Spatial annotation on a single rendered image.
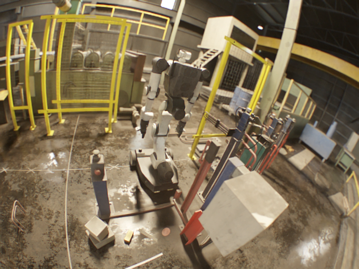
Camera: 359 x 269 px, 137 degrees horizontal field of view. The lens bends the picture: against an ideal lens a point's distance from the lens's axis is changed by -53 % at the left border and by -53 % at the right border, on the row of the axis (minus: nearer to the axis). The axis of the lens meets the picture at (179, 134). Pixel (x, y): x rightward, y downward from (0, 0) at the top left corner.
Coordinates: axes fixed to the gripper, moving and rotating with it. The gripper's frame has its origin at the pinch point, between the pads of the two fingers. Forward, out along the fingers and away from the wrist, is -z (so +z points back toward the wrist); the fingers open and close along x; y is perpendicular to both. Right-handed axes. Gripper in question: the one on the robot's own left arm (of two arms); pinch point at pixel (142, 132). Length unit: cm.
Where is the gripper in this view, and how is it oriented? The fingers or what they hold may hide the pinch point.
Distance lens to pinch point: 164.9
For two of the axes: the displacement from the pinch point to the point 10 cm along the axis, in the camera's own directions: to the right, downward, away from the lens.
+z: 3.3, -7.2, -6.1
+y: -8.8, 0.1, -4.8
